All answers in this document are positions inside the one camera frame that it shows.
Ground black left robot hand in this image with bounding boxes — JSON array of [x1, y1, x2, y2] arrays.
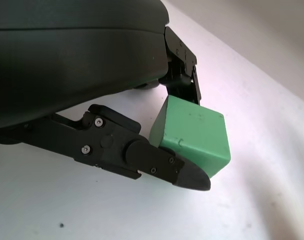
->
[[0, 0, 212, 193]]

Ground green wooden block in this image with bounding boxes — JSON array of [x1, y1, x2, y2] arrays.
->
[[148, 94, 232, 179]]

